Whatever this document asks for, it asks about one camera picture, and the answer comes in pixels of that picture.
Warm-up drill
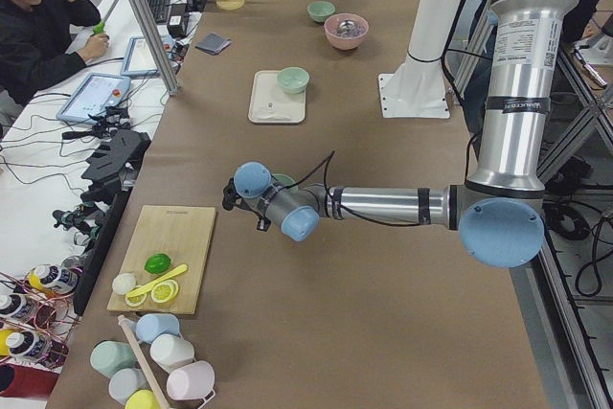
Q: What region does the yellow plastic knife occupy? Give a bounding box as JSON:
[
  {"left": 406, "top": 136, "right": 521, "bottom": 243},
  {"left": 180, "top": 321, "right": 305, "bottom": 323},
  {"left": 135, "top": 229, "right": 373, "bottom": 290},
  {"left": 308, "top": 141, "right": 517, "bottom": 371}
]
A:
[{"left": 125, "top": 263, "right": 189, "bottom": 298}]

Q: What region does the seated person in black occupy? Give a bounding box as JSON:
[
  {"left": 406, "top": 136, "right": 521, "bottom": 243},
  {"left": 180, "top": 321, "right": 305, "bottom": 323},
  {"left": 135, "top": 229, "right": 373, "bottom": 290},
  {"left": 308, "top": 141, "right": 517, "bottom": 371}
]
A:
[{"left": 1, "top": 0, "right": 109, "bottom": 106}]

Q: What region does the green bowl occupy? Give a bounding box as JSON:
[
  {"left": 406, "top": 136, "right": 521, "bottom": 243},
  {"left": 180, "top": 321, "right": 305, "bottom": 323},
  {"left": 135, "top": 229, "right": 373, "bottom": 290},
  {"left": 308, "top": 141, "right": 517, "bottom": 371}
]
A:
[
  {"left": 277, "top": 66, "right": 310, "bottom": 95},
  {"left": 272, "top": 173, "right": 298, "bottom": 193}
]

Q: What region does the green lime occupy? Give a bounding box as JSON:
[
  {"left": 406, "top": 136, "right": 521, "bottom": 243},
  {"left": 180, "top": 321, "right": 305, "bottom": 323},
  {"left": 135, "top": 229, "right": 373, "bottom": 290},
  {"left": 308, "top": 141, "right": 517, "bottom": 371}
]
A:
[{"left": 144, "top": 253, "right": 171, "bottom": 274}]

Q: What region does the lemon slice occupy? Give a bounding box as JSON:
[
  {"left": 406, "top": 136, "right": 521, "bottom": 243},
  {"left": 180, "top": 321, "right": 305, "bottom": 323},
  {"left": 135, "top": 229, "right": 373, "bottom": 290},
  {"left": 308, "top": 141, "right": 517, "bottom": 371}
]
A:
[
  {"left": 124, "top": 292, "right": 148, "bottom": 307},
  {"left": 150, "top": 279, "right": 179, "bottom": 304}
]

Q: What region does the teach pendant tablet far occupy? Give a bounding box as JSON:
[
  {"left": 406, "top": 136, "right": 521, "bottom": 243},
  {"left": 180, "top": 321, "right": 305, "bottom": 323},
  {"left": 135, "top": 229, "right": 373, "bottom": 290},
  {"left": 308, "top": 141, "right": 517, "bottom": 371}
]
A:
[{"left": 121, "top": 36, "right": 159, "bottom": 78}]

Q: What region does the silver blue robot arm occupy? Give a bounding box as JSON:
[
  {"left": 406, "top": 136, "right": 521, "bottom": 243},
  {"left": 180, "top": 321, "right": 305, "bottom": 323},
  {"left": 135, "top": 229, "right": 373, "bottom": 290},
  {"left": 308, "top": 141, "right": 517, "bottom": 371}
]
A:
[{"left": 222, "top": 0, "right": 579, "bottom": 267}]

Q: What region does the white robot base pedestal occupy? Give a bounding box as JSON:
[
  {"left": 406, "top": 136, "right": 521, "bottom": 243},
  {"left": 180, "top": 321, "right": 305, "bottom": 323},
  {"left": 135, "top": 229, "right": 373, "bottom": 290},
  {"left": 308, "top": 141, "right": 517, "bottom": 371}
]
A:
[{"left": 378, "top": 0, "right": 461, "bottom": 119}]

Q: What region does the yellow paint bottle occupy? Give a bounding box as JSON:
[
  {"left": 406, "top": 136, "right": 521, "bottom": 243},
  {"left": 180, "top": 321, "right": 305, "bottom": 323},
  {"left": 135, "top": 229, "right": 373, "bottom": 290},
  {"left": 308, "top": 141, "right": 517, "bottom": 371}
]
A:
[{"left": 28, "top": 264, "right": 79, "bottom": 295}]

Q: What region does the black gripper stand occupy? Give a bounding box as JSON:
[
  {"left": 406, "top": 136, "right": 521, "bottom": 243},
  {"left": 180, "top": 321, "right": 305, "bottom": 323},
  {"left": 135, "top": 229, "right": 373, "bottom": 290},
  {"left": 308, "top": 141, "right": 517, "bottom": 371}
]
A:
[{"left": 73, "top": 129, "right": 151, "bottom": 316}]

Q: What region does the aluminium frame post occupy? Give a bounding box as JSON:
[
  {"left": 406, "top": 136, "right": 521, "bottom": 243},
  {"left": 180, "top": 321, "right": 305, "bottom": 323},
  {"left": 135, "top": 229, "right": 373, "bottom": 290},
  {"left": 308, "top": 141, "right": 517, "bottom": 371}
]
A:
[{"left": 128, "top": 0, "right": 179, "bottom": 96}]

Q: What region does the green bowl end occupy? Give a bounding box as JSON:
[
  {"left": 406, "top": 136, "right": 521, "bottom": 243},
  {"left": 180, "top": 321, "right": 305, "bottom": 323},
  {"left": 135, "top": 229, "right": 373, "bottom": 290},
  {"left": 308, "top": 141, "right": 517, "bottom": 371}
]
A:
[{"left": 307, "top": 0, "right": 336, "bottom": 24}]

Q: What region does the white cup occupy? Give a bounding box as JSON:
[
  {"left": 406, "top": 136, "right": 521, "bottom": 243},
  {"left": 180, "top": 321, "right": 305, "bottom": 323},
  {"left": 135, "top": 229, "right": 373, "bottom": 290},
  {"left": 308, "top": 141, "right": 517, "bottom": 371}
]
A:
[{"left": 149, "top": 333, "right": 195, "bottom": 373}]

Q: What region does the teach pendant tablet near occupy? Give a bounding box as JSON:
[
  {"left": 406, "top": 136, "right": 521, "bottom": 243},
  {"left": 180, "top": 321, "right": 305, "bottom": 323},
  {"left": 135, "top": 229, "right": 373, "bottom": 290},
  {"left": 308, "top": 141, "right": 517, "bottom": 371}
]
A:
[{"left": 56, "top": 73, "right": 131, "bottom": 125}]

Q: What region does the wooden cup rack pole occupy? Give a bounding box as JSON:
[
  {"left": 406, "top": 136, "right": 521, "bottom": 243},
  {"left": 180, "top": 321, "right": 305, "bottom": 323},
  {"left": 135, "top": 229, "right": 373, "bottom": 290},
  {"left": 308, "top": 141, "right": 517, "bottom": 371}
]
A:
[{"left": 117, "top": 315, "right": 170, "bottom": 409}]

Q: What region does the bamboo cutting board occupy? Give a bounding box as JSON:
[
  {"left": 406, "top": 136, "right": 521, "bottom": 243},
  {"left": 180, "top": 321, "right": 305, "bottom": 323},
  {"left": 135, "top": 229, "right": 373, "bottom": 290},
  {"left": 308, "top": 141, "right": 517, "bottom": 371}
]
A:
[{"left": 107, "top": 205, "right": 216, "bottom": 315}]

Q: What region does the pink cup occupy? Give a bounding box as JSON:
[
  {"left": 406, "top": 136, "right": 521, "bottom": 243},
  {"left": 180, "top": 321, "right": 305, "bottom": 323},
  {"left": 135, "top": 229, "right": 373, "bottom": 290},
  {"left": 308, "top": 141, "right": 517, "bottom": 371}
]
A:
[{"left": 167, "top": 360, "right": 216, "bottom": 401}]

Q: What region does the green bowl on tray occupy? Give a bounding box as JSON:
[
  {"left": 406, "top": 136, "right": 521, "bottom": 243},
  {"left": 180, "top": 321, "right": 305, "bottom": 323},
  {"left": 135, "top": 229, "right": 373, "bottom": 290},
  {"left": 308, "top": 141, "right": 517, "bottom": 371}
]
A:
[{"left": 277, "top": 66, "right": 310, "bottom": 95}]

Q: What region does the cream serving tray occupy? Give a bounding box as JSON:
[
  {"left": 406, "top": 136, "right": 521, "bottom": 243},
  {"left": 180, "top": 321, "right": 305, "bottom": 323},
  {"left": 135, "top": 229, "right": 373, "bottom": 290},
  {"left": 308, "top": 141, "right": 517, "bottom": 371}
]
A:
[{"left": 248, "top": 70, "right": 307, "bottom": 125}]

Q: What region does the blue cup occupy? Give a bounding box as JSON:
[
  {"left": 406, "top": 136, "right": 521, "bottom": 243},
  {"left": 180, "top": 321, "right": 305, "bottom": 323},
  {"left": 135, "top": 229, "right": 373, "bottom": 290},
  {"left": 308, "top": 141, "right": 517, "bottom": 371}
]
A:
[{"left": 135, "top": 313, "right": 181, "bottom": 344}]

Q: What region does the green cup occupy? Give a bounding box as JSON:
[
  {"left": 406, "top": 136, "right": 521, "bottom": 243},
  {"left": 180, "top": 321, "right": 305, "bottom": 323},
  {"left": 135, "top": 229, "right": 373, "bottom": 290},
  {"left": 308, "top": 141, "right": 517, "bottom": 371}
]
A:
[{"left": 90, "top": 340, "right": 137, "bottom": 378}]

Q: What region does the pink bowl with ice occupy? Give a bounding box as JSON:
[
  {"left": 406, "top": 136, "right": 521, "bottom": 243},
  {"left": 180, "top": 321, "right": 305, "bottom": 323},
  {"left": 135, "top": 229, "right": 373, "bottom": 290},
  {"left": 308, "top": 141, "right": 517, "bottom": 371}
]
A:
[{"left": 324, "top": 13, "right": 369, "bottom": 51}]

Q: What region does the metal ice scoop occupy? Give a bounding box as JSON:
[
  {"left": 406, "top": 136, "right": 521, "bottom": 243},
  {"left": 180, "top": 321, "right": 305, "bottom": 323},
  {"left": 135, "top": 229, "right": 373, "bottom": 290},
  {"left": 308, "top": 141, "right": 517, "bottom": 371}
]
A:
[{"left": 335, "top": 19, "right": 360, "bottom": 37}]

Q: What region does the white garlic bulb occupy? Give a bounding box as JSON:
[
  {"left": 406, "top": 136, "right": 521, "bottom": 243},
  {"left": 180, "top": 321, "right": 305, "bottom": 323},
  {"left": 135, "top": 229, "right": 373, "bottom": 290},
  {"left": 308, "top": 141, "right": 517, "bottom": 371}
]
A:
[{"left": 112, "top": 273, "right": 137, "bottom": 296}]

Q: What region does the yellow cup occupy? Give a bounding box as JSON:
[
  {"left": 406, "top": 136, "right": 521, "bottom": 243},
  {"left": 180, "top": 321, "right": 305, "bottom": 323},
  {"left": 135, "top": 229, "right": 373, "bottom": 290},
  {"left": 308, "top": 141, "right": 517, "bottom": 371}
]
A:
[{"left": 125, "top": 389, "right": 160, "bottom": 409}]

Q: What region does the teach pendant tablet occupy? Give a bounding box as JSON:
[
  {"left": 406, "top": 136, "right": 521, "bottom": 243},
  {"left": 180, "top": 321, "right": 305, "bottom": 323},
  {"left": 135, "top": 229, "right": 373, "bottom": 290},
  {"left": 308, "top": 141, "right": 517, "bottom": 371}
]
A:
[
  {"left": 56, "top": 73, "right": 131, "bottom": 125},
  {"left": 121, "top": 36, "right": 159, "bottom": 78}
]

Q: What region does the grey cup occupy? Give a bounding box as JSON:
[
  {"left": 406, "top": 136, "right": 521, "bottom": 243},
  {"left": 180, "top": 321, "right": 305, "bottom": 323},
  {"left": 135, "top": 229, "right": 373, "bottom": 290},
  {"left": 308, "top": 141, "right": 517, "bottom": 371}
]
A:
[{"left": 108, "top": 368, "right": 148, "bottom": 405}]

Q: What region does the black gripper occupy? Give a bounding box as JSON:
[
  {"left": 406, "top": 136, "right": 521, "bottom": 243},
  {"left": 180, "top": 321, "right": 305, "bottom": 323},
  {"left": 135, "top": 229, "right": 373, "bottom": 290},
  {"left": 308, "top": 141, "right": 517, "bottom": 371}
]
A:
[{"left": 221, "top": 178, "right": 268, "bottom": 230}]

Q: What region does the grey folded cloth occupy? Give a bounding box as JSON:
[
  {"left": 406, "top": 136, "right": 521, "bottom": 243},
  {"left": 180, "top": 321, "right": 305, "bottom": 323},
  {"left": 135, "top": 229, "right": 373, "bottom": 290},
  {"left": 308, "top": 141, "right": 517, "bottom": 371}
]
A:
[{"left": 195, "top": 33, "right": 232, "bottom": 56}]

